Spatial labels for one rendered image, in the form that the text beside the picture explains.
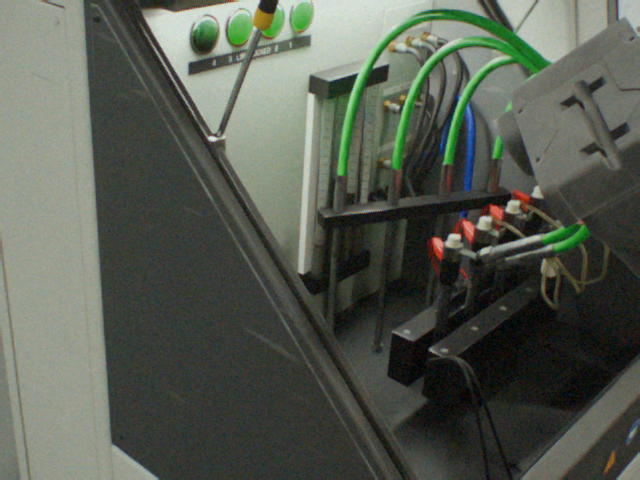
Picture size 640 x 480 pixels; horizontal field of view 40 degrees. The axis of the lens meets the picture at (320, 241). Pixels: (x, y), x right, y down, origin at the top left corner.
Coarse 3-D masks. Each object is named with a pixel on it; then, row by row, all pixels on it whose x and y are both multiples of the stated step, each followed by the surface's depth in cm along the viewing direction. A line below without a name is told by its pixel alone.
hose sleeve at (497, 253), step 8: (520, 240) 111; (528, 240) 110; (536, 240) 109; (496, 248) 114; (504, 248) 113; (512, 248) 112; (520, 248) 111; (528, 248) 110; (536, 248) 110; (496, 256) 114; (504, 256) 113; (512, 256) 113
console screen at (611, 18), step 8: (608, 0) 144; (616, 0) 146; (624, 0) 148; (632, 0) 150; (608, 8) 144; (616, 8) 146; (624, 8) 148; (632, 8) 151; (608, 16) 145; (616, 16) 147; (632, 16) 151; (608, 24) 145; (632, 24) 152
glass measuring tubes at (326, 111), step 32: (352, 64) 133; (384, 64) 134; (320, 96) 128; (320, 128) 131; (320, 160) 133; (352, 160) 138; (320, 192) 135; (352, 192) 141; (320, 256) 140; (352, 256) 148; (320, 288) 142
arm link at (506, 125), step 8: (512, 112) 51; (496, 120) 52; (504, 120) 51; (512, 120) 50; (496, 128) 51; (504, 128) 51; (512, 128) 50; (504, 136) 51; (512, 136) 50; (520, 136) 50; (504, 144) 50; (512, 144) 50; (520, 144) 50; (512, 152) 50; (520, 152) 50; (520, 160) 50; (528, 160) 50; (528, 168) 51
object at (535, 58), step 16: (416, 16) 111; (432, 16) 109; (448, 16) 107; (464, 16) 106; (480, 16) 105; (400, 32) 113; (496, 32) 104; (512, 32) 103; (384, 48) 116; (528, 48) 102; (368, 64) 118; (544, 64) 101; (352, 96) 122; (352, 112) 123; (352, 128) 124; (336, 176) 128; (576, 224) 105; (544, 240) 108; (560, 240) 107
